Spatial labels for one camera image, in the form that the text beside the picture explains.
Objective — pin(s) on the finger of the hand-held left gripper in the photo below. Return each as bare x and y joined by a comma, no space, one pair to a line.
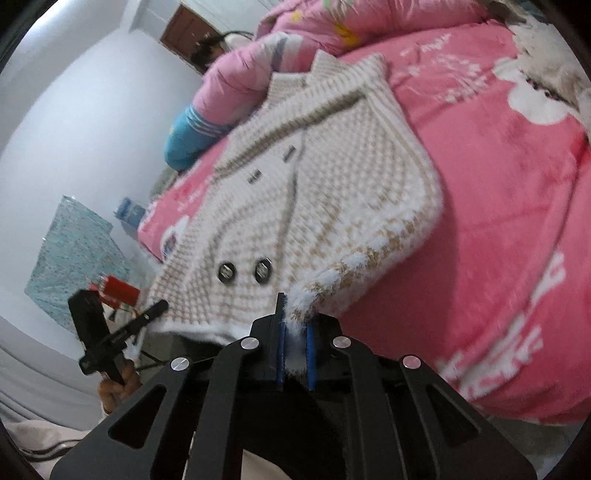
143,318

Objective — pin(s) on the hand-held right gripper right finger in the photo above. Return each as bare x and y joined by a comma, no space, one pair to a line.
311,355

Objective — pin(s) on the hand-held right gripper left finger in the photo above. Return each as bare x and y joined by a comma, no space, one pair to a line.
279,350

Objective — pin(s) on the beige checked knit coat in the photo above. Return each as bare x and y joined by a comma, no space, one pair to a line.
323,184

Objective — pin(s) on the person's left hand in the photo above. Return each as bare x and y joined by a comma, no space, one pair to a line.
117,387

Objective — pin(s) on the red object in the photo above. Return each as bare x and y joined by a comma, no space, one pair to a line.
121,288

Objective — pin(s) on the teal patterned cloth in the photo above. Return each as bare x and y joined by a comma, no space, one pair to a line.
69,258

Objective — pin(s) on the blue tissue packet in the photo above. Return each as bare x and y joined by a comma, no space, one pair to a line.
130,212

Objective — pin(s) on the white cloth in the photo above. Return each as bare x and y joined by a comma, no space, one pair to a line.
27,438

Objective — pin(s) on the grey-green patterned pillow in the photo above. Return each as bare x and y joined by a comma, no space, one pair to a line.
162,184

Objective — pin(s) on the pink floral bed sheet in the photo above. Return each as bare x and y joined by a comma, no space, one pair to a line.
485,207

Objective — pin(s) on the pink and blue floral quilt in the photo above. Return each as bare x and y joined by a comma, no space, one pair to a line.
231,87

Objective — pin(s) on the brown wooden door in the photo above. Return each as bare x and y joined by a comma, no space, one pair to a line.
184,27

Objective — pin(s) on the beige fluffy cloth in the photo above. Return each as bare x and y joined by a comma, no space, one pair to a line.
549,64

